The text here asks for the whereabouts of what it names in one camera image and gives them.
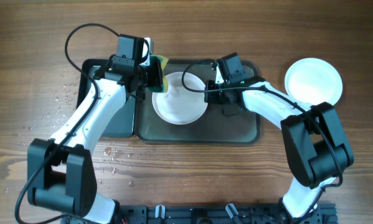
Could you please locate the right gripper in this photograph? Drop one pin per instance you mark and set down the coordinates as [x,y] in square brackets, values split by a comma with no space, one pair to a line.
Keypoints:
[211,93]

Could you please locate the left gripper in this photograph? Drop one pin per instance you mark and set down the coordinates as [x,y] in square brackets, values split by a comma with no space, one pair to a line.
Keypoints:
[157,73]

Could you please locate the green yellow sponge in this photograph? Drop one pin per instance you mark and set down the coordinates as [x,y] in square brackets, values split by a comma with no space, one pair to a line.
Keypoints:
[157,81]

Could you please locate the white plate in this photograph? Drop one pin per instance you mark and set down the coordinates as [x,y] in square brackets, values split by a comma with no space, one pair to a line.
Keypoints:
[178,105]
[312,80]

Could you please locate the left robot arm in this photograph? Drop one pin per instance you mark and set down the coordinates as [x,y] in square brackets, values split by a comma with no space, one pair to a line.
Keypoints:
[60,170]

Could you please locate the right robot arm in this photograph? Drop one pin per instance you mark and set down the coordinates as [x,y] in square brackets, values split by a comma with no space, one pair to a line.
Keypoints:
[317,148]

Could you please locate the black water tray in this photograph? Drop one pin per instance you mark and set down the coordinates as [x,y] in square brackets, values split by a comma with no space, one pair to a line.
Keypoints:
[122,123]

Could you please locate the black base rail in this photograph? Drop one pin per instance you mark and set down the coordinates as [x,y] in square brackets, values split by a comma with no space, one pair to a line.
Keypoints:
[255,214]

